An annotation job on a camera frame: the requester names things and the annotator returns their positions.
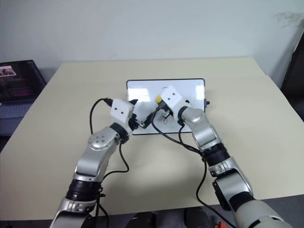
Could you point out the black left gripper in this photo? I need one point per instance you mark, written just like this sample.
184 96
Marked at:
135 122

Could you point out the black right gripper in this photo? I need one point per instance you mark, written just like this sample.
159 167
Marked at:
167 112

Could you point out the yellow whiteboard eraser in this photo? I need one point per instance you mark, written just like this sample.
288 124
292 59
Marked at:
158 98

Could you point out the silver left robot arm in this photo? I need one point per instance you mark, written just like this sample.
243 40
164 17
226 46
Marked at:
95 161

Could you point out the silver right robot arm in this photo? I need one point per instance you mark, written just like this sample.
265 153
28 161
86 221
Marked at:
204 133

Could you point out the black-framed whiteboard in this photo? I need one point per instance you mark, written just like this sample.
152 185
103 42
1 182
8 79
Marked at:
142 92

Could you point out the dark rounded shape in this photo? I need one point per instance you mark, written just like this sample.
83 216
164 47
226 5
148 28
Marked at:
142 221
198 218

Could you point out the small orange object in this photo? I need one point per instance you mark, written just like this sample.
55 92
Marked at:
221 225

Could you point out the black chair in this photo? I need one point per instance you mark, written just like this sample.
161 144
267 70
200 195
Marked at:
293 71

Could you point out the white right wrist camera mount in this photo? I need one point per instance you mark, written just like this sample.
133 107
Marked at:
173 97

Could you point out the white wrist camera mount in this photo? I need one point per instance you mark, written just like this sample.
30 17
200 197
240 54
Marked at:
121 111
173 97

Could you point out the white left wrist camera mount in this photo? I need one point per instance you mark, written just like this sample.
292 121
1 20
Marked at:
121 111

